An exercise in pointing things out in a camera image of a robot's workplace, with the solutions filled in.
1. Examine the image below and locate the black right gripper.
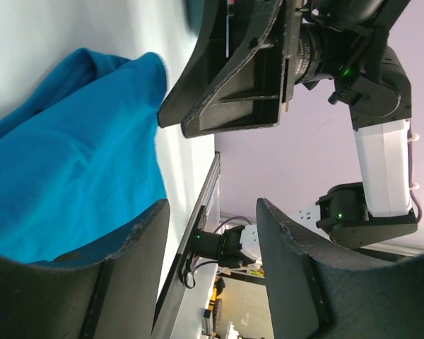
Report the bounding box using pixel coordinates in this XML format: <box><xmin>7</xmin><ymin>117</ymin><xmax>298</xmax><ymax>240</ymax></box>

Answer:
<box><xmin>158</xmin><ymin>1</ymin><xmax>330</xmax><ymax>138</ymax></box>

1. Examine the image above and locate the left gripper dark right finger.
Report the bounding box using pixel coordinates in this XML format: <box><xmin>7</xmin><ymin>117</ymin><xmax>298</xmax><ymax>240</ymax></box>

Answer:
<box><xmin>257</xmin><ymin>198</ymin><xmax>424</xmax><ymax>338</ymax></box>

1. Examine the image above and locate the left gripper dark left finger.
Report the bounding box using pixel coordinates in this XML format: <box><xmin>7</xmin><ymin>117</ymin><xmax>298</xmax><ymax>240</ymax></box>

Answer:
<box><xmin>0</xmin><ymin>199</ymin><xmax>170</xmax><ymax>338</ymax></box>

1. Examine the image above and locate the blue t shirt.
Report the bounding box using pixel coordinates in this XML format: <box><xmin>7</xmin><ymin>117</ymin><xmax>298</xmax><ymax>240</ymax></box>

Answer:
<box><xmin>0</xmin><ymin>49</ymin><xmax>167</xmax><ymax>263</ymax></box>

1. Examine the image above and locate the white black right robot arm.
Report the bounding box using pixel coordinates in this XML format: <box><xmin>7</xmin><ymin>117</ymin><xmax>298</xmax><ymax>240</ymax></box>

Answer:
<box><xmin>158</xmin><ymin>1</ymin><xmax>422</xmax><ymax>249</ymax></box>

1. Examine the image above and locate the aluminium front frame rail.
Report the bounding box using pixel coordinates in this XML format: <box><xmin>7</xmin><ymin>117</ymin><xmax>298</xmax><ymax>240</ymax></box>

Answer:
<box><xmin>151</xmin><ymin>153</ymin><xmax>220</xmax><ymax>338</ymax></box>

